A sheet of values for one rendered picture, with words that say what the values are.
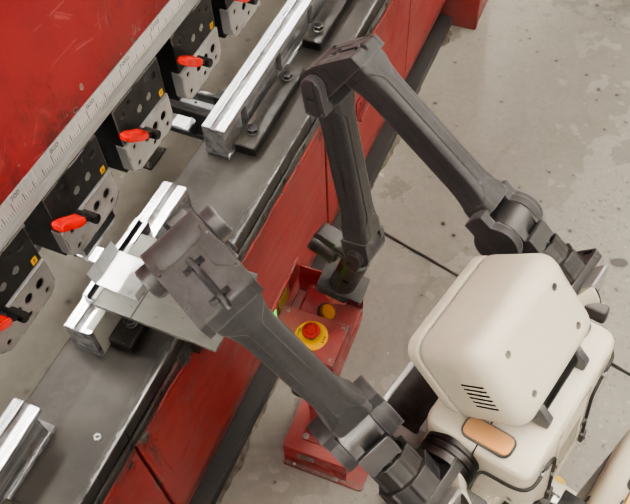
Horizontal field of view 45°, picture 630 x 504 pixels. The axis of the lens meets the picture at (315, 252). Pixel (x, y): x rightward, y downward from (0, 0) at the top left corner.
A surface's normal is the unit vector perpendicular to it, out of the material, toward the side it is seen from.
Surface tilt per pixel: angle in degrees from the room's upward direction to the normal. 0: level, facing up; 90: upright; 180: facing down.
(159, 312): 0
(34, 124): 90
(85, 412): 0
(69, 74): 90
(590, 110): 0
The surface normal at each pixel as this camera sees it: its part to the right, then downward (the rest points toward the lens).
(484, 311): -0.56, -0.74
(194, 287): -0.22, -0.32
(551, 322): 0.56, -0.03
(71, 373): -0.04, -0.57
